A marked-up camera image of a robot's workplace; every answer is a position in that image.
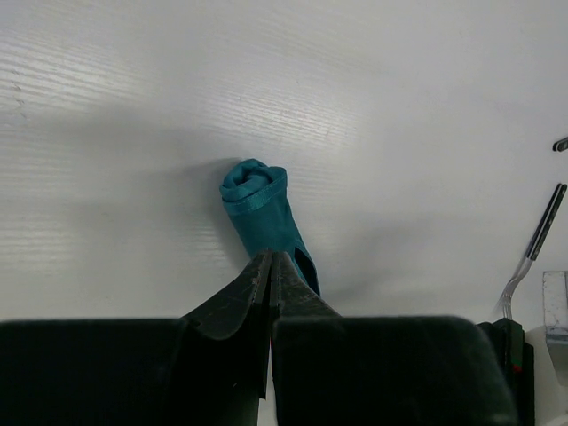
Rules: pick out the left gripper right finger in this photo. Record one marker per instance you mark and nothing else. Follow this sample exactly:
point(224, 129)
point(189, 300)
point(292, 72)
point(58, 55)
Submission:
point(290, 296)

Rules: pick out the metal fork black handle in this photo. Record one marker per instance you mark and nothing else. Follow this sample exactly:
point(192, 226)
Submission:
point(504, 305)

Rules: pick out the teal cloth napkin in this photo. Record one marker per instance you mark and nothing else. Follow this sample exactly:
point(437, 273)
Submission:
point(255, 199)

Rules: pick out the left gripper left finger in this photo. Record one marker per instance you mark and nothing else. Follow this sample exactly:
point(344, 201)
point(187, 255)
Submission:
point(232, 328)

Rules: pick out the metal knife black handle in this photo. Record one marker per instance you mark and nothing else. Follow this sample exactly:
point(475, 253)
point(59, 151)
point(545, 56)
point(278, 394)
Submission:
point(561, 145)

